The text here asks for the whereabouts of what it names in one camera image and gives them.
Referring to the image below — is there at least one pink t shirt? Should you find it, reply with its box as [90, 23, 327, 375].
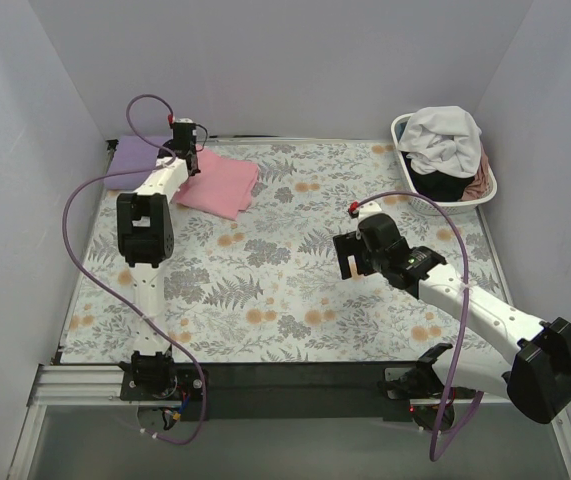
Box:
[172, 149, 259, 220]

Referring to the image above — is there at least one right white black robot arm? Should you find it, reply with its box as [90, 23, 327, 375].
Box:
[333, 211, 571, 424]

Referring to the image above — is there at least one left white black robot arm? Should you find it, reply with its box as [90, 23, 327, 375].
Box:
[116, 117, 199, 399]

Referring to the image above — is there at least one folded purple t shirt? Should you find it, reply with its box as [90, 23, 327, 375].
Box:
[103, 135, 170, 191]

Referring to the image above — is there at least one white laundry basket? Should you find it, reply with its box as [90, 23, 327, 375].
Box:
[390, 113, 498, 216]

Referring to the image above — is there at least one black garment in basket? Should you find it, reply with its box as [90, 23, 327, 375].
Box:
[402, 152, 474, 202]

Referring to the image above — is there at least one floral table cloth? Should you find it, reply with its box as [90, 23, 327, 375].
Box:
[59, 142, 504, 364]

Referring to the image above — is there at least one brown garment in basket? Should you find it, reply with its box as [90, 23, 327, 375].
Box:
[461, 148, 490, 202]

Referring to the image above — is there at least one white t shirt in basket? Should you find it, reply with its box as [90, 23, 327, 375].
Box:
[398, 106, 481, 179]

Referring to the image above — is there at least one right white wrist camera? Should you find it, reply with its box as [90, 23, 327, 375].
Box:
[348, 201, 382, 221]

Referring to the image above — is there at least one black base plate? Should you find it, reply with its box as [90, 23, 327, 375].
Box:
[118, 360, 444, 422]

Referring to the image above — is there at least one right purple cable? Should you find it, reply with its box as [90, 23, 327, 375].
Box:
[349, 191, 486, 462]

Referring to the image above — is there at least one purple cable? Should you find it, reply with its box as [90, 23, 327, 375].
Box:
[349, 191, 486, 462]
[62, 93, 210, 446]

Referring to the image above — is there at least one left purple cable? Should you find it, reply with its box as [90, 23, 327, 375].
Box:
[62, 93, 210, 446]

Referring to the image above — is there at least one aluminium frame rail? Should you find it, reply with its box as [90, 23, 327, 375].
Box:
[9, 365, 571, 479]

